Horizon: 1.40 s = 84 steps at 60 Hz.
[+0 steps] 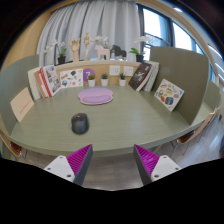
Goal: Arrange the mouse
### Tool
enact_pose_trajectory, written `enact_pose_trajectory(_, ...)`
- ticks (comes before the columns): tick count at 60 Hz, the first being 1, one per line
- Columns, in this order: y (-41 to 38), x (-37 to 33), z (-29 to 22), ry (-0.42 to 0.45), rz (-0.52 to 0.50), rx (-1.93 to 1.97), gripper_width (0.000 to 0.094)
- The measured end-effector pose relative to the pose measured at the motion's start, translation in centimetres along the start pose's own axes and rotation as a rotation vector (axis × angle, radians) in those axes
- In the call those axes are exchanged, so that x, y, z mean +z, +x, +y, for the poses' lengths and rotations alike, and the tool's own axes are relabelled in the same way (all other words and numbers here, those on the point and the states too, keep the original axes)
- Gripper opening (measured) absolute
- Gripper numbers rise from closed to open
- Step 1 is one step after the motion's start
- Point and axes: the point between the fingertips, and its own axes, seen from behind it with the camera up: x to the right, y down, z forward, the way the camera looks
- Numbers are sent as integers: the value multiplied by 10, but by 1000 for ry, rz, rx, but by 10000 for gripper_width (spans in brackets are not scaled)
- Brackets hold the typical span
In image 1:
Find colourful sticker sheet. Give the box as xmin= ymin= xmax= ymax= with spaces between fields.
xmin=153 ymin=78 xmax=185 ymax=112

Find window with dark frame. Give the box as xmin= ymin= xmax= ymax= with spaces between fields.
xmin=136 ymin=3 xmax=224 ymax=84

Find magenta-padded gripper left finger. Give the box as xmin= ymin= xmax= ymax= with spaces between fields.
xmin=43 ymin=143 xmax=94 ymax=187

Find round purple number sign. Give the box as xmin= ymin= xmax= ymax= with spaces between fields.
xmin=82 ymin=67 xmax=97 ymax=83

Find white sticker sheet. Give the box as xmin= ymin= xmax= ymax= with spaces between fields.
xmin=59 ymin=68 xmax=84 ymax=89

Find small potted succulent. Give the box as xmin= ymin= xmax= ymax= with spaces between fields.
xmin=87 ymin=73 xmax=97 ymax=88
xmin=100 ymin=73 xmax=110 ymax=88
xmin=118 ymin=72 xmax=128 ymax=88

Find beige card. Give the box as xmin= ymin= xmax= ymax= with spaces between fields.
xmin=9 ymin=87 xmax=35 ymax=123

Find purple mouse pad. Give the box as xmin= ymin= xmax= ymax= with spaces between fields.
xmin=77 ymin=87 xmax=115 ymax=106

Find white wall socket plate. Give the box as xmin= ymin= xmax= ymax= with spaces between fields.
xmin=123 ymin=65 xmax=135 ymax=77
xmin=109 ymin=64 xmax=121 ymax=77

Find grey-green divider panel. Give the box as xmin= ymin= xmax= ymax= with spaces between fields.
xmin=0 ymin=54 xmax=41 ymax=134
xmin=148 ymin=45 xmax=210 ymax=126

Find pink horse figure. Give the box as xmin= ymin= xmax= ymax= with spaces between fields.
xmin=94 ymin=44 xmax=111 ymax=61

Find black cover book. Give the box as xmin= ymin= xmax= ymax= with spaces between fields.
xmin=128 ymin=62 xmax=153 ymax=92

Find white orchid flowers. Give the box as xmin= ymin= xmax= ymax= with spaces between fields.
xmin=94 ymin=35 xmax=110 ymax=49

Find wooden chair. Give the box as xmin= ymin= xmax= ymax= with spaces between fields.
xmin=176 ymin=108 xmax=221 ymax=154
xmin=0 ymin=131 xmax=28 ymax=159

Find white orchid in black pot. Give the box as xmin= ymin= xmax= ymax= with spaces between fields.
xmin=129 ymin=34 xmax=154 ymax=63
xmin=44 ymin=40 xmax=68 ymax=66

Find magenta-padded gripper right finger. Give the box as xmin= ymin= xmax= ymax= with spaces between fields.
xmin=133 ymin=143 xmax=183 ymax=186

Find grey curtain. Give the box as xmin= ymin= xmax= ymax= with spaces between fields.
xmin=36 ymin=0 xmax=143 ymax=66

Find red-spined photo magazine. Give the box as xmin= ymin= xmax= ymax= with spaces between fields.
xmin=39 ymin=64 xmax=62 ymax=98

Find wooden desk back shelf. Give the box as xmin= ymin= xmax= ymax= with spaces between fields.
xmin=54 ymin=59 xmax=143 ymax=86

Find wooden hand model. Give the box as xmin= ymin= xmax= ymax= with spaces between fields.
xmin=69 ymin=37 xmax=82 ymax=63

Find black computer mouse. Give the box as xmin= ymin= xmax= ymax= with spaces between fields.
xmin=70 ymin=112 xmax=90 ymax=135

